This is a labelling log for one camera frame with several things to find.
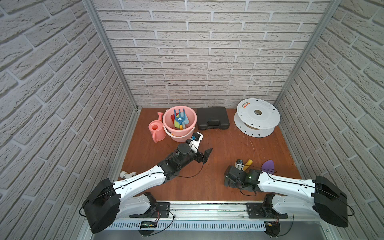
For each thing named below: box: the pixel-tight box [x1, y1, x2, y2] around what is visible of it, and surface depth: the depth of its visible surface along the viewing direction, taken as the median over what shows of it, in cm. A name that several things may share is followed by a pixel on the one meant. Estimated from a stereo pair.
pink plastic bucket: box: [162, 105, 198, 143], surface depth 94 cm
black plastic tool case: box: [197, 107, 230, 131], surface depth 112 cm
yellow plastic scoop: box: [243, 159, 253, 171], surface depth 89 cm
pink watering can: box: [148, 112, 166, 143], surface depth 94 cm
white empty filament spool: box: [234, 98, 281, 138], surface depth 106 cm
